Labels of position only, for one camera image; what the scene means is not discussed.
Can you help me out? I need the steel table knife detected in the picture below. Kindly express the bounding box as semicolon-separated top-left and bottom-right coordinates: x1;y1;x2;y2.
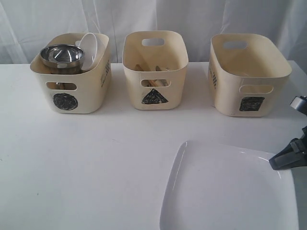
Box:
154;66;170;87

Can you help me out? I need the wooden chopstick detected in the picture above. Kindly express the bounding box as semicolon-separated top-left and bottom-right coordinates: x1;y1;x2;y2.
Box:
135;64;144;71
142;80;167;87

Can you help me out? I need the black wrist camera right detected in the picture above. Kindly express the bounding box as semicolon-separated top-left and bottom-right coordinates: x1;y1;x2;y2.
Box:
290;96;307;115

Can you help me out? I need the small steel cup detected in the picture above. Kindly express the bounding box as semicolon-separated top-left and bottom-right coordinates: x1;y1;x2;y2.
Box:
56;82;65;88

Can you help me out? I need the cream bin with triangle mark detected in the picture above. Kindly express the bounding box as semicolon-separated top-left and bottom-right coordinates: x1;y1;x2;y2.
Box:
122;31;189;110

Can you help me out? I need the cream bin with square mark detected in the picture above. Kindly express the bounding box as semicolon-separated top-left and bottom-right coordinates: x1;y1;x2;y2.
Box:
207;34;292;117

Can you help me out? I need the white ceramic bowl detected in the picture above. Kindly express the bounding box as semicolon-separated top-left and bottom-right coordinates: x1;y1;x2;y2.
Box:
79;33;98;71

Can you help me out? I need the white curtain backdrop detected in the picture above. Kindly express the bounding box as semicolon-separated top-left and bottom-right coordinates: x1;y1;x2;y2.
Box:
0;0;307;69

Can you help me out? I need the white square plate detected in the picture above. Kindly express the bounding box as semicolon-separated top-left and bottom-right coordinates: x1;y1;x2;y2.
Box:
159;140;299;230

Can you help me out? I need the steel mug with handle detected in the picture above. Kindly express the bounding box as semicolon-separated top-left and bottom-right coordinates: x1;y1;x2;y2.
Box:
48;64;82;75

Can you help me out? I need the stainless steel bowl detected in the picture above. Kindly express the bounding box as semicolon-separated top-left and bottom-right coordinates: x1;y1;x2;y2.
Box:
39;44;85;69

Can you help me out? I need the cream bin with circle mark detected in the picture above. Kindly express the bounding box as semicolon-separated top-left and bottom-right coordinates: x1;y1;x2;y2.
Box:
30;33;112;114

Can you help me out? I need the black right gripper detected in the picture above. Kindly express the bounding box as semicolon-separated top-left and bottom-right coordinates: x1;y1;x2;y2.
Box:
269;127;307;170

